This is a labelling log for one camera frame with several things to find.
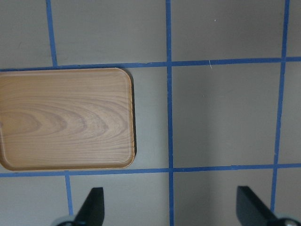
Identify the wooden tray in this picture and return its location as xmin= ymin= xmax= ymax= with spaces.
xmin=0 ymin=68 xmax=136 ymax=171

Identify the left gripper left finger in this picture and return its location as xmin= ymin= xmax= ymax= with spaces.
xmin=54 ymin=187 xmax=104 ymax=226

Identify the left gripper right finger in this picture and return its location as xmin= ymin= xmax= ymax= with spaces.
xmin=236 ymin=186 xmax=301 ymax=226

